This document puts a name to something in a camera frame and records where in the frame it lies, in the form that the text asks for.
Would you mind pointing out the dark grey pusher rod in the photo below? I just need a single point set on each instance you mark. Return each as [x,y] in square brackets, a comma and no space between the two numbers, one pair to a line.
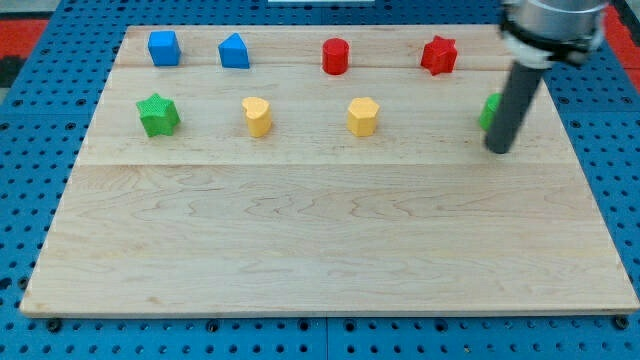
[516,98]

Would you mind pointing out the green cylinder block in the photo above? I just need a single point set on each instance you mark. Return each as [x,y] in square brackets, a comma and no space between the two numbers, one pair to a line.
[489,110]

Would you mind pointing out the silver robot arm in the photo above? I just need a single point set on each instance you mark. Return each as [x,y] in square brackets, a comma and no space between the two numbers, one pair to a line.
[539,34]

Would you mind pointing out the yellow hexagon block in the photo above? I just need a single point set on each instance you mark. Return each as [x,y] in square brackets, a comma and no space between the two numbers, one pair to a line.
[362,117]

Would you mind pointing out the red star block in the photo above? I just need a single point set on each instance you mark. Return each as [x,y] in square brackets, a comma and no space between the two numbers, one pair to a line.
[439,55]

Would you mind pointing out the red cylinder block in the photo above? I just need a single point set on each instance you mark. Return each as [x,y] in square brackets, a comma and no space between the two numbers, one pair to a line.
[335,56]

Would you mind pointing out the wooden board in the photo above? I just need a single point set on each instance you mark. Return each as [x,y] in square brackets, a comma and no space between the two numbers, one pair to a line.
[417,220]

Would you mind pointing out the yellow heart block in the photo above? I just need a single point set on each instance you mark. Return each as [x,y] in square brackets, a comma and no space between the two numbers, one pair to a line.
[257,112]

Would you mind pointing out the blue triangle block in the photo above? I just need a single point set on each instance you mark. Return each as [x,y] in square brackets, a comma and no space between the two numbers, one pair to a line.
[233,52]

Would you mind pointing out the blue cube block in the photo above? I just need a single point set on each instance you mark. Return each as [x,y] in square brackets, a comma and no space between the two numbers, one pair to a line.
[164,49]

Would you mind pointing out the green star block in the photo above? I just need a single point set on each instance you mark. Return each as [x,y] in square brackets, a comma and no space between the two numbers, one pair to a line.
[158,115]

